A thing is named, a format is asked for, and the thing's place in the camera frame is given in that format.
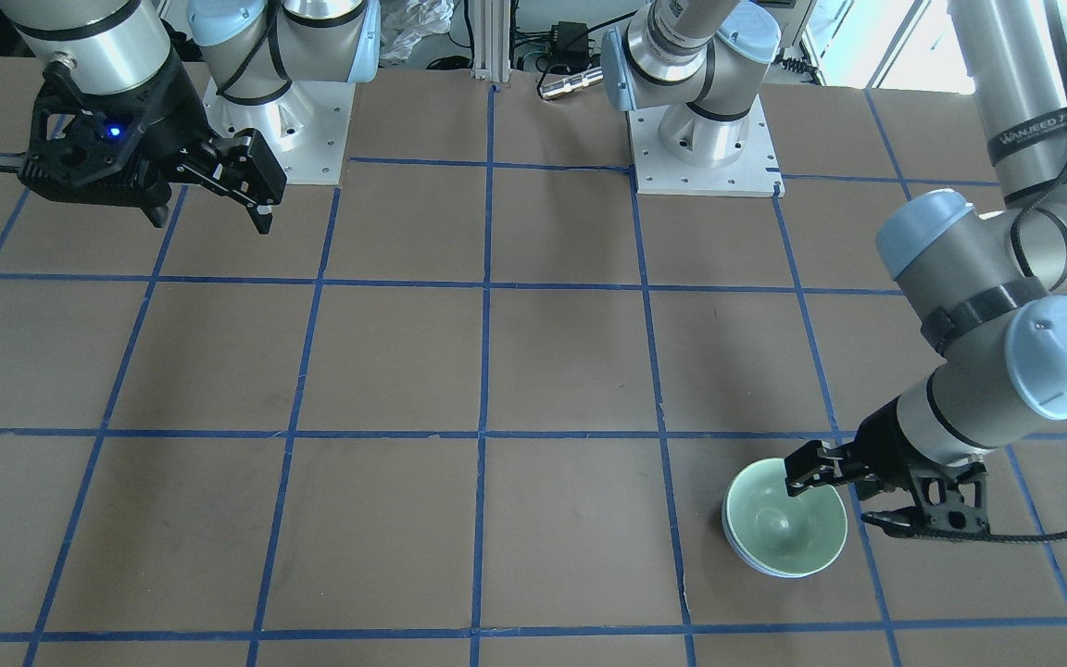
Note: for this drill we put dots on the black power adapter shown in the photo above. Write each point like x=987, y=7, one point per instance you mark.
x=568, y=42

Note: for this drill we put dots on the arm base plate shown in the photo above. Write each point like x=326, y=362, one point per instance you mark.
x=306, y=127
x=676, y=152

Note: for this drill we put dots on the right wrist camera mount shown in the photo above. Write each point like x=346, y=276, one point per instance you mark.
x=87, y=155

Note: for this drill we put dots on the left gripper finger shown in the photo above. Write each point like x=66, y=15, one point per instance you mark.
x=797, y=483
x=821, y=459

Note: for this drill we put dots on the metallic cylinder tool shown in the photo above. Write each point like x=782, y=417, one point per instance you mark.
x=570, y=84

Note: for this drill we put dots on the blue bowl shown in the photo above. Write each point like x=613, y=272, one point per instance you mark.
x=736, y=546

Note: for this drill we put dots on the green bowl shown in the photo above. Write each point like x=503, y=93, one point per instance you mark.
x=795, y=536

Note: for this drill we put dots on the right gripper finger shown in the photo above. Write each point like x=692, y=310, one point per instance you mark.
x=157, y=211
x=241, y=167

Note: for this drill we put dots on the aluminium frame post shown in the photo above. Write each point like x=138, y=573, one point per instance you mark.
x=490, y=25

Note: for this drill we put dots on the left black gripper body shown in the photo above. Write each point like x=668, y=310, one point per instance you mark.
x=879, y=446

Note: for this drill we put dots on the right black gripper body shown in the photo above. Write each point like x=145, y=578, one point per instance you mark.
x=169, y=113

